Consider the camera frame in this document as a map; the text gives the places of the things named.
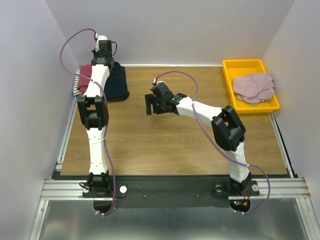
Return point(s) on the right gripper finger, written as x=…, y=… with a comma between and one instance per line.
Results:
x=148, y=103
x=155, y=106

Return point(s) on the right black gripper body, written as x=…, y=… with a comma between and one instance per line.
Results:
x=152, y=104

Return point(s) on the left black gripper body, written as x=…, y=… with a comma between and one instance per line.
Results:
x=94, y=53

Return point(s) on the navy basketball jersey 23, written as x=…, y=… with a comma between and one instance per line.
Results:
x=116, y=88

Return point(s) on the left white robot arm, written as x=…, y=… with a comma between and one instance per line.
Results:
x=94, y=116

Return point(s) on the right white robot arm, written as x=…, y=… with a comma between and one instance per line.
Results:
x=228, y=129

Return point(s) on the folded red tank top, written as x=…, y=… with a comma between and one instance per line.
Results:
x=85, y=73

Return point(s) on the folded striped tank top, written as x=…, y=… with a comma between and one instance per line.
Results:
x=75, y=90

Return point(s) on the pink crumpled tank top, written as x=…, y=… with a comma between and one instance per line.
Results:
x=254, y=88

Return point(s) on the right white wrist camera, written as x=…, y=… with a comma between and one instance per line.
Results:
x=156, y=81

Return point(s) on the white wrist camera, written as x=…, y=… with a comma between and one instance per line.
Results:
x=99, y=40
x=156, y=81

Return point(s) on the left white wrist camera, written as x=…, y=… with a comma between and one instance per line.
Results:
x=99, y=40

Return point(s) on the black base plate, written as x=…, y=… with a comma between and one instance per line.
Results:
x=152, y=191

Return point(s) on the aluminium frame rail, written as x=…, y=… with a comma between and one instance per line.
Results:
x=43, y=204

